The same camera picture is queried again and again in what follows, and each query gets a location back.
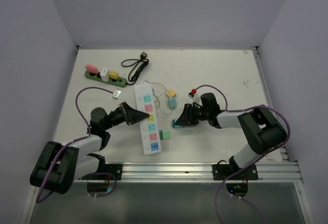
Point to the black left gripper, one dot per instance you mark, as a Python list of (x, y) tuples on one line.
[(130, 115)]

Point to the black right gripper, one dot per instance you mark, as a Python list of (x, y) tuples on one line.
[(186, 118)]

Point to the teal cube plug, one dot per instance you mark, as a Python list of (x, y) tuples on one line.
[(174, 125)]

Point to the light blue charger plug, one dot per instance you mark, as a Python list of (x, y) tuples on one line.
[(172, 103)]

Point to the white multi-socket power strip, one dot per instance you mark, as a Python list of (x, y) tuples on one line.
[(148, 127)]

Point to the green cube plug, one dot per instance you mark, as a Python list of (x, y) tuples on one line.
[(165, 134)]

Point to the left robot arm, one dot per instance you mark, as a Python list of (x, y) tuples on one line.
[(59, 165)]

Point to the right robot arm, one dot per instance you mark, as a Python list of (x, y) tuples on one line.
[(263, 132)]

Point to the small yellow plug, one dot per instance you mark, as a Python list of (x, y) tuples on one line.
[(114, 75)]

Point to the pink plug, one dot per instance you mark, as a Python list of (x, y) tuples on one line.
[(91, 69)]

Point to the white cube charger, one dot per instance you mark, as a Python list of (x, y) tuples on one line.
[(104, 75)]

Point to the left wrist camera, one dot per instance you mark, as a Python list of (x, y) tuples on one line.
[(116, 94)]

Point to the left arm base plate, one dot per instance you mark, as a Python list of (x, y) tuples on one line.
[(113, 169)]

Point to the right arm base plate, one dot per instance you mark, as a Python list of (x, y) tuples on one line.
[(223, 171)]

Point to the aluminium mounting rail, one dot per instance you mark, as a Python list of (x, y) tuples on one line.
[(202, 172)]

